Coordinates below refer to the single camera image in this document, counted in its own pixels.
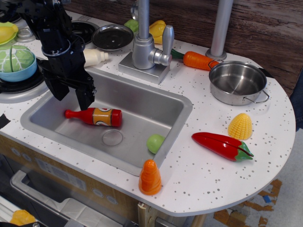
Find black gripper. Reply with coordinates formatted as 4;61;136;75
39;34;96;110

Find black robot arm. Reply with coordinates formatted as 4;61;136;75
0;0;96;110

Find yellow toy bell pepper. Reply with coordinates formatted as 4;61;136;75
149;20;166;44

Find stainless steel pan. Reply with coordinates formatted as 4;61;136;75
208;61;270;106

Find red toy chili pepper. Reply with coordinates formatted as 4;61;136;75
191;132;254;162

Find red ketchup bottle toy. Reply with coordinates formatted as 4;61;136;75
65;108;123;127

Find white toy bottle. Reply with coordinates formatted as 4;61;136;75
83;49;109;67

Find blue bowl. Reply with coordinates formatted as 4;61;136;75
0;55;37;82

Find toy stove burner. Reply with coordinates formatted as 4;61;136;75
0;66;48;104

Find stainless steel sink basin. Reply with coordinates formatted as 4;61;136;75
20;67;193;175

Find rear stove burner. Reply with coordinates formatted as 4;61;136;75
72;20;98;45

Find green toy cabbage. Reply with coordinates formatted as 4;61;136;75
0;45;36;73

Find black tape piece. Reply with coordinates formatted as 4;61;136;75
0;114;10;129

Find silver stove knob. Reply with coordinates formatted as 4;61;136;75
15;28;36;43

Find silver toy faucet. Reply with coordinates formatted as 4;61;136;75
118;0;174;84

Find yellow green toy squash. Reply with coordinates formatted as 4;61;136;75
0;22;19;45

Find green toy vegetable behind faucet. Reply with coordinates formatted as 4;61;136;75
124;19;139;33

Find green toy apple in sink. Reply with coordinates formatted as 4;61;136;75
146;134;165;154

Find toy oven door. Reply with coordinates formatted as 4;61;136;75
0;155;136;227

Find orange toy carrot tip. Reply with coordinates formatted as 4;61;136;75
139;159;161;195

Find orange toy carrot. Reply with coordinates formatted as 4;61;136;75
171;49;219;70

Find yellow toy on floor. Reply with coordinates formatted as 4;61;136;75
9;210;36;226

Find yellow toy corn piece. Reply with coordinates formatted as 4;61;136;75
228;113;252;140

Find grey vertical pole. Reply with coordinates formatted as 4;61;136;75
206;0;233;60

